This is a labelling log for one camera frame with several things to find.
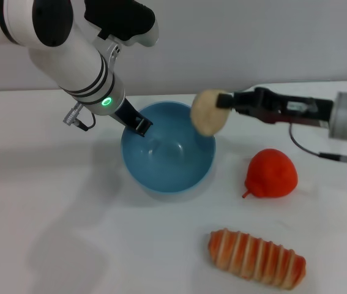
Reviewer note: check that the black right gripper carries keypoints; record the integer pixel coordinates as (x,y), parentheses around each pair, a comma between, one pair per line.
(271,107)

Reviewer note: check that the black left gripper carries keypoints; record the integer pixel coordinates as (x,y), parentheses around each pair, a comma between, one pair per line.
(127,113)

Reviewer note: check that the beige potato toy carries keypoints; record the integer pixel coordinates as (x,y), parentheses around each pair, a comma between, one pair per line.
(208,118)

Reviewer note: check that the blue bowl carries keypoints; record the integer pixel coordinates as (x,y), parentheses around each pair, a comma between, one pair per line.
(167,168)

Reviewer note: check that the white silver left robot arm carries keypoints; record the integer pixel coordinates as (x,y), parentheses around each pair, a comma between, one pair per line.
(69,55)

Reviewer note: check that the orange striped bread loaf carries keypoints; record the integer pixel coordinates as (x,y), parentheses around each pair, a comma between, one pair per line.
(255,258)

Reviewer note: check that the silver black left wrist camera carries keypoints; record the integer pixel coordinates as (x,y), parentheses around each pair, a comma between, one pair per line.
(121,21)

